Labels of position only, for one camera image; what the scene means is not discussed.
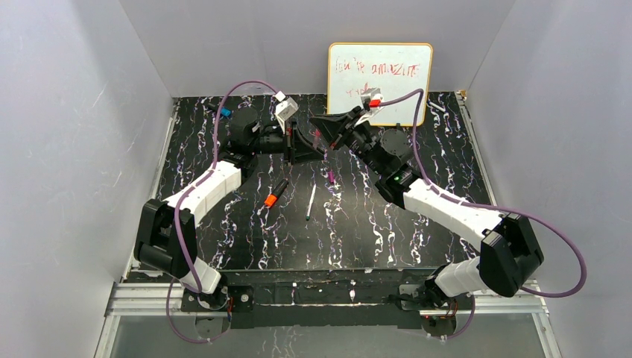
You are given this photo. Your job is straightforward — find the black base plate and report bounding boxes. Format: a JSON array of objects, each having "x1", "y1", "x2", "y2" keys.
[{"x1": 181, "y1": 268, "x2": 474, "y2": 334}]

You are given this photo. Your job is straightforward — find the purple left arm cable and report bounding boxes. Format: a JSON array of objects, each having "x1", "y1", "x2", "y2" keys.
[{"x1": 164, "y1": 80, "x2": 280, "y2": 345}]

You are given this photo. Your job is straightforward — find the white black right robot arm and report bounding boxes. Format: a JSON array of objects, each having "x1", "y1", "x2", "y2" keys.
[{"x1": 309, "y1": 107, "x2": 543, "y2": 305}]

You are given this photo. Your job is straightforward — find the blue black marker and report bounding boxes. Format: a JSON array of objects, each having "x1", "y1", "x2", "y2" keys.
[{"x1": 206, "y1": 104, "x2": 233, "y2": 118}]

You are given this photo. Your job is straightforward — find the black orange highlighter pen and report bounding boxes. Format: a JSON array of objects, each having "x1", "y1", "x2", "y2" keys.
[{"x1": 264, "y1": 179, "x2": 288, "y2": 208}]

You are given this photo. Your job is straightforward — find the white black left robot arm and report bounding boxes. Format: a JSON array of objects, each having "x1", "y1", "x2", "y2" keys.
[{"x1": 133, "y1": 107, "x2": 325, "y2": 295}]

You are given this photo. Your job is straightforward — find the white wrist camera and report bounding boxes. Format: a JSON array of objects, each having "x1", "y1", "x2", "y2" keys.
[
  {"x1": 274, "y1": 91, "x2": 298, "y2": 132},
  {"x1": 356, "y1": 87, "x2": 383, "y2": 125}
]

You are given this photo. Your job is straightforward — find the small white pen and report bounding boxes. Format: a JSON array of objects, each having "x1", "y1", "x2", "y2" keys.
[{"x1": 428, "y1": 101, "x2": 446, "y2": 113}]

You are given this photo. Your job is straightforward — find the pink white pen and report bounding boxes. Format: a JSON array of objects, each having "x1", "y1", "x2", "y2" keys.
[{"x1": 312, "y1": 130, "x2": 320, "y2": 148}]

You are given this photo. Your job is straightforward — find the white green pen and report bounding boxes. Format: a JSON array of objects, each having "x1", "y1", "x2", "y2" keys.
[{"x1": 305, "y1": 184, "x2": 317, "y2": 221}]

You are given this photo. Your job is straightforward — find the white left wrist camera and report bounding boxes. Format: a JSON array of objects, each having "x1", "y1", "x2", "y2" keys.
[{"x1": 274, "y1": 91, "x2": 298, "y2": 132}]

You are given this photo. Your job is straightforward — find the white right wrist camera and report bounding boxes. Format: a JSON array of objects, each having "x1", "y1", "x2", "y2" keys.
[{"x1": 356, "y1": 87, "x2": 383, "y2": 125}]

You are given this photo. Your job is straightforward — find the orange framed whiteboard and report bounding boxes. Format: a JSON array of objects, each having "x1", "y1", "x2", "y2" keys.
[{"x1": 327, "y1": 43, "x2": 434, "y2": 127}]

